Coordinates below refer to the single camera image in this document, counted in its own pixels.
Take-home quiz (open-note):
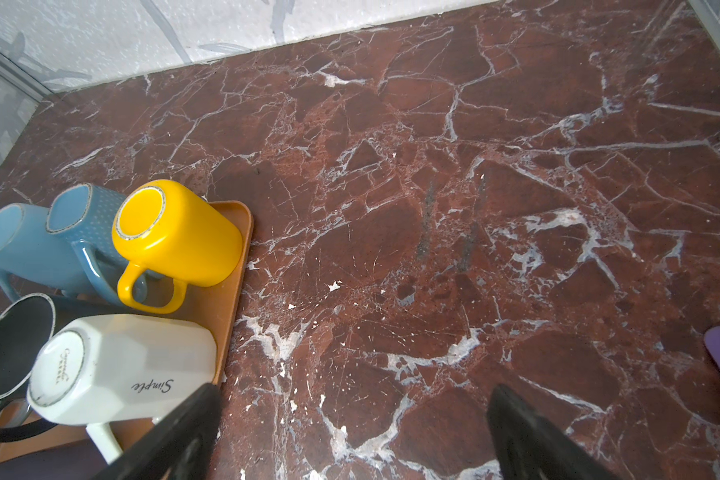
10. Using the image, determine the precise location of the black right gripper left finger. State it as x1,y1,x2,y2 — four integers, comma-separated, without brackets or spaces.
95,383,221,479

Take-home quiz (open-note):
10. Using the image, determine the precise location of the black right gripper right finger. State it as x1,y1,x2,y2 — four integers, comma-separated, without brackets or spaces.
487,384,616,479

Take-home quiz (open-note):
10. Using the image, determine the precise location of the black mug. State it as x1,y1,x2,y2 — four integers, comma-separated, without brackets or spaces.
0,293,128,443

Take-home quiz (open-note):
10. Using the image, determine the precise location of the white mug with lettering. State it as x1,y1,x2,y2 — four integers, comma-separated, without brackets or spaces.
27,314,217,463

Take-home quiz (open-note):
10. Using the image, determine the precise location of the yellow mug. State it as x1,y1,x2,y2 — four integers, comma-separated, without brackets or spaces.
112,179,244,314

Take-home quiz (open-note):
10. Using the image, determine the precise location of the teal dotted mug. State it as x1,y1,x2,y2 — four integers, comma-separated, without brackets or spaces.
45,183,128,305

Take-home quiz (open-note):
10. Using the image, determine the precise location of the light blue mug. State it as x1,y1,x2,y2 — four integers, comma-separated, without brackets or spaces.
0,203,96,302

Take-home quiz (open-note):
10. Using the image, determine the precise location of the orange plastic tray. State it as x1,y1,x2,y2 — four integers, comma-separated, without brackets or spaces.
0,200,254,463

